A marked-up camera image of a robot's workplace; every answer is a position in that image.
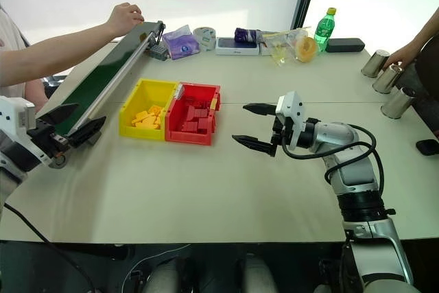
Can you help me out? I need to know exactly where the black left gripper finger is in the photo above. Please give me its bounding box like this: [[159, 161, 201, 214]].
[[68, 115, 108, 148], [40, 102, 80, 126]]

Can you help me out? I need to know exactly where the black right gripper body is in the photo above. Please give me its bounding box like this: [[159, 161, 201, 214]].
[[270, 115, 292, 157]]

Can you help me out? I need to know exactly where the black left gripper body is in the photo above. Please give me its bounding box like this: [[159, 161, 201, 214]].
[[26, 119, 72, 161]]

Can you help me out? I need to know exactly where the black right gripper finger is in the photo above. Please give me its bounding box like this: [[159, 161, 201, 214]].
[[231, 134, 277, 158], [242, 102, 278, 117]]

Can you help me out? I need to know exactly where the person's bare right hand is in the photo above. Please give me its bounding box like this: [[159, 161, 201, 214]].
[[104, 2, 145, 38]]

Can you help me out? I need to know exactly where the bare hand at metal cups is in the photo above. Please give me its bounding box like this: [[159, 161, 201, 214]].
[[383, 43, 422, 71]]

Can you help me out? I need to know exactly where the black chair part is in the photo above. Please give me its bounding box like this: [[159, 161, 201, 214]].
[[42, 73, 71, 99]]

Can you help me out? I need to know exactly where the red plastic bin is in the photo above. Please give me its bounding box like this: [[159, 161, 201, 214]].
[[164, 82, 222, 145]]

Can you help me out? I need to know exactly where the clear plastic bag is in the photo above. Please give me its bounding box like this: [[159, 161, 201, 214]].
[[259, 28, 320, 67]]

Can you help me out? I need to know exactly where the white phone box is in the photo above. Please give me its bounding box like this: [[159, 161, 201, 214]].
[[215, 36, 261, 56]]

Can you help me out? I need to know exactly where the yellow plastic bin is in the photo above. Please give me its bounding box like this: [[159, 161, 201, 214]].
[[118, 78, 180, 141]]

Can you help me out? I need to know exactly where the orange round bread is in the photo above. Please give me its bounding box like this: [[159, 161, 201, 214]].
[[294, 36, 318, 63]]

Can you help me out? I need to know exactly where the purple crumpled wrapper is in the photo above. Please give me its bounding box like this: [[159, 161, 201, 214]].
[[234, 27, 259, 44]]

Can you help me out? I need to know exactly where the person in white shirt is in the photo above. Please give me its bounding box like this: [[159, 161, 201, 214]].
[[0, 3, 49, 110]]

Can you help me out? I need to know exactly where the white tape roll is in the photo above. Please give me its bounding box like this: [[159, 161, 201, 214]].
[[192, 26, 217, 52]]

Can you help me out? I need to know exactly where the green plastic bottle yellow cap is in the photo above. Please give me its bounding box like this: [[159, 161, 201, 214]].
[[313, 7, 337, 53]]

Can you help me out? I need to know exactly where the black glasses case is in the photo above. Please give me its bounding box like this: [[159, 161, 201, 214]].
[[324, 38, 366, 54]]

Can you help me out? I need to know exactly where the purple tissue pack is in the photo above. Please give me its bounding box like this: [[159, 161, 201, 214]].
[[161, 24, 201, 61]]

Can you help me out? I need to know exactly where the silver metal cup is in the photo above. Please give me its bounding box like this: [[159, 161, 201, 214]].
[[361, 49, 392, 78], [380, 86, 417, 120], [372, 62, 404, 95]]

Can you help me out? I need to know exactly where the black smartphone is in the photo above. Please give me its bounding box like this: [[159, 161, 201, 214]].
[[416, 139, 439, 156]]

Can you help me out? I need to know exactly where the person in dark clothes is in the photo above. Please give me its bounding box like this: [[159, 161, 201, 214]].
[[399, 34, 439, 138]]

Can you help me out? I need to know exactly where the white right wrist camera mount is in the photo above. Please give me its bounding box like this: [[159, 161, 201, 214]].
[[275, 91, 307, 152]]

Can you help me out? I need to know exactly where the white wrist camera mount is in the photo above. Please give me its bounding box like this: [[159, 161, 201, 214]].
[[275, 91, 307, 152], [0, 96, 37, 138]]

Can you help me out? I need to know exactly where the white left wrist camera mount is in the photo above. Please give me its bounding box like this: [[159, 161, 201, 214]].
[[0, 96, 37, 138]]

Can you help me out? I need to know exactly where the green conveyor belt silver frame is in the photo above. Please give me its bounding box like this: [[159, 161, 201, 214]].
[[34, 21, 167, 169]]

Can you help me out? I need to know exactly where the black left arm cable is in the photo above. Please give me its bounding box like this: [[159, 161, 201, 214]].
[[2, 202, 95, 293]]

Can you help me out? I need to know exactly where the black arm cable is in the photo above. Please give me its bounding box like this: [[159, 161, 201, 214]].
[[281, 123, 387, 202], [2, 202, 95, 293]]

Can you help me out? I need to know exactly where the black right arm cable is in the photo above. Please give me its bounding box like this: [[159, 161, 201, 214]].
[[281, 123, 387, 202]]

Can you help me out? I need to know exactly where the thin white cable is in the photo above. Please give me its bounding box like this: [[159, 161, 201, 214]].
[[121, 244, 191, 293]]

